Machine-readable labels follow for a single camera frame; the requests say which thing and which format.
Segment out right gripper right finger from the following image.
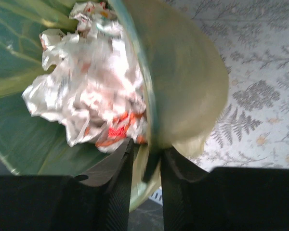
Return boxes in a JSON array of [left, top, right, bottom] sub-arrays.
[[160, 148, 289, 231]]

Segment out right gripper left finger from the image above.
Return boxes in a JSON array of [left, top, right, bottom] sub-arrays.
[[0, 139, 134, 231]]

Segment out teal plastic trash bin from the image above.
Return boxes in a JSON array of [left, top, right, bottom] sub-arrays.
[[0, 0, 161, 210]]

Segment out yellow translucent trash bag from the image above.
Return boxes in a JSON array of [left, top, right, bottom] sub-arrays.
[[0, 0, 229, 212]]

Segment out crumpled white paper trash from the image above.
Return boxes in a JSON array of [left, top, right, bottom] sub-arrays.
[[22, 1, 147, 153]]

